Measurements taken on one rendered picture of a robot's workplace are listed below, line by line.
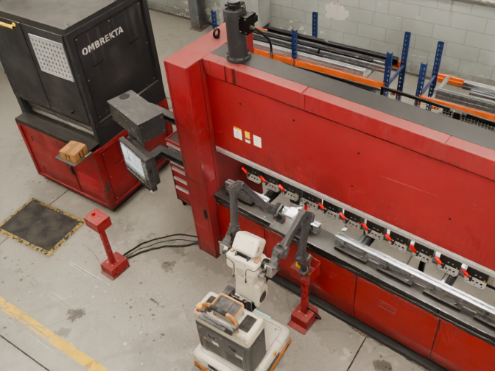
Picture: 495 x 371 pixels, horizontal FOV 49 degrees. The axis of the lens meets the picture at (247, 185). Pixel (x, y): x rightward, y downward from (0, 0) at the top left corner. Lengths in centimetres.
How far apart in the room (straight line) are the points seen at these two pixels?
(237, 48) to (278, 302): 251
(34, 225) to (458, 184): 479
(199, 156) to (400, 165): 185
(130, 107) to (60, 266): 227
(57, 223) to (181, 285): 181
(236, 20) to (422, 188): 179
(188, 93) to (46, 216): 298
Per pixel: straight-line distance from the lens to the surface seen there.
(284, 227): 470
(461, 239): 402
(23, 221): 691
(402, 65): 615
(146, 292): 571
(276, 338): 489
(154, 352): 530
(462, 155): 356
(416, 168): 379
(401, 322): 483
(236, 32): 422
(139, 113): 456
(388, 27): 851
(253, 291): 447
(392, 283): 454
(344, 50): 624
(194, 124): 464
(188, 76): 440
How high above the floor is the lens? 444
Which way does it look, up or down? 42 degrees down
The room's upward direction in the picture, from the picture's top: 5 degrees counter-clockwise
